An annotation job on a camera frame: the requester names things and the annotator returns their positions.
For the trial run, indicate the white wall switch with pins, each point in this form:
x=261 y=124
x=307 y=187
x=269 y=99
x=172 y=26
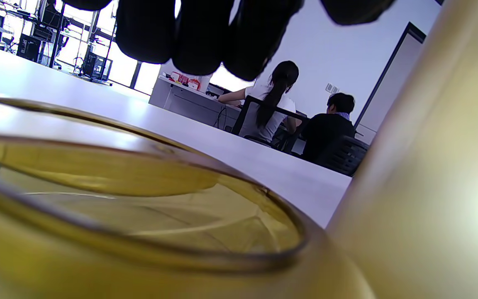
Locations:
x=331 y=88

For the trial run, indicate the black mesh chair chrome base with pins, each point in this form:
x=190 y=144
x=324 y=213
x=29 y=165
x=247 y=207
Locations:
x=243 y=118

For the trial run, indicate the grey door dark frame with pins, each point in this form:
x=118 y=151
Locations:
x=392 y=83

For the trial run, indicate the person's left hand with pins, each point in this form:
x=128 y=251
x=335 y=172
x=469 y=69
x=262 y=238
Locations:
x=201 y=37

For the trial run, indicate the black equipment case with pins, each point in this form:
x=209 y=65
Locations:
x=29 y=47
x=97 y=66

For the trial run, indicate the white office desk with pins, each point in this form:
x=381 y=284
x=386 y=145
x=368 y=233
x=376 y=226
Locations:
x=189 y=104

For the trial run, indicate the black office chair grey mesh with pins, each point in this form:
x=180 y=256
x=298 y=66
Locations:
x=342 y=155

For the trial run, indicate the yellow round kettle lid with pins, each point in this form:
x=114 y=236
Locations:
x=98 y=166

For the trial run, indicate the yellow transparent water kettle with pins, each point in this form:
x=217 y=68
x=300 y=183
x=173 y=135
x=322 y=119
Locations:
x=430 y=166

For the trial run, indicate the red items on desk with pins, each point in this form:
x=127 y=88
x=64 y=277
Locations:
x=185 y=80

